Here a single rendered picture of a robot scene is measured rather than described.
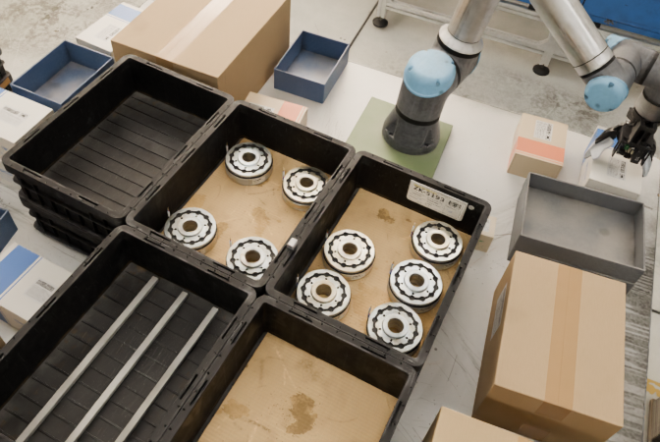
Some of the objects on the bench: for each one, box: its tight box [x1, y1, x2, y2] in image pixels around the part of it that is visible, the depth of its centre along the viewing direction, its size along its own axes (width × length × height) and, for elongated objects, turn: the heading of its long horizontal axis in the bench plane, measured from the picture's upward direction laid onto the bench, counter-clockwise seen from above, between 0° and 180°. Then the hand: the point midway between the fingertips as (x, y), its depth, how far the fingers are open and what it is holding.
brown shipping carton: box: [471, 250, 626, 442], centre depth 122 cm, size 30×22×16 cm
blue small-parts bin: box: [274, 29, 350, 104], centre depth 179 cm, size 20×15×7 cm
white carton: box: [578, 126, 642, 200], centre depth 158 cm, size 20×12×9 cm, turn 155°
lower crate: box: [19, 195, 104, 256], centre depth 144 cm, size 40×30×12 cm
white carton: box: [0, 243, 73, 330], centre depth 125 cm, size 20×12×9 cm, turn 59°
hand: (613, 165), depth 156 cm, fingers closed on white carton, 13 cm apart
